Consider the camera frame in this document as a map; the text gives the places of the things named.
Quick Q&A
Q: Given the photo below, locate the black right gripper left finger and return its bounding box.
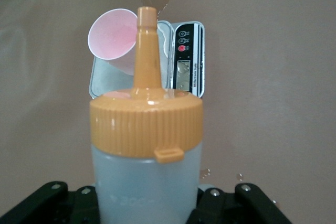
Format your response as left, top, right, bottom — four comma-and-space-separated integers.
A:
0, 180, 101, 224

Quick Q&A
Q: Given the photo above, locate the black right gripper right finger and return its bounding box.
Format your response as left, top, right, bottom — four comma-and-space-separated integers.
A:
187, 182, 293, 224

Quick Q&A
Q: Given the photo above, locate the translucent sauce bottle orange cap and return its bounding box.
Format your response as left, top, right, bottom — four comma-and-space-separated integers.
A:
89, 6, 204, 224

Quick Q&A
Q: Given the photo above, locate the pink plastic cup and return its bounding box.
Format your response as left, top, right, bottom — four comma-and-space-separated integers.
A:
87, 8, 139, 76

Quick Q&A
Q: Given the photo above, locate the brown table cover sheet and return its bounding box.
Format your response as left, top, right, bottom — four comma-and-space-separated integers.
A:
0, 0, 336, 224

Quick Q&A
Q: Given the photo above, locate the silver digital kitchen scale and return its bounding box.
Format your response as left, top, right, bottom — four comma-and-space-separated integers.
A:
88, 20, 206, 99

